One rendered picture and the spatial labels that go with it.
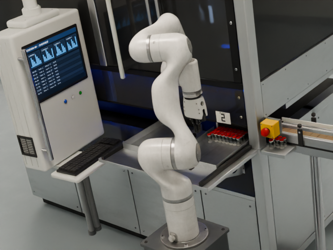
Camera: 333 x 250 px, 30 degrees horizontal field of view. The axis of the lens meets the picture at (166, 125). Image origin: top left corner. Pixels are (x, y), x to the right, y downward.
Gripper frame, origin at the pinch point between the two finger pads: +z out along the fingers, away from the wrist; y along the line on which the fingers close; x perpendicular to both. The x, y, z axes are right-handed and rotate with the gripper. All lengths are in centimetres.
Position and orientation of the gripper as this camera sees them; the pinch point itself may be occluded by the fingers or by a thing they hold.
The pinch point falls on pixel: (197, 127)
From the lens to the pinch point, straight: 277.4
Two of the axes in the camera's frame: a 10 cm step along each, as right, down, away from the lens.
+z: 1.5, 9.0, 4.0
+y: -7.5, -1.5, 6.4
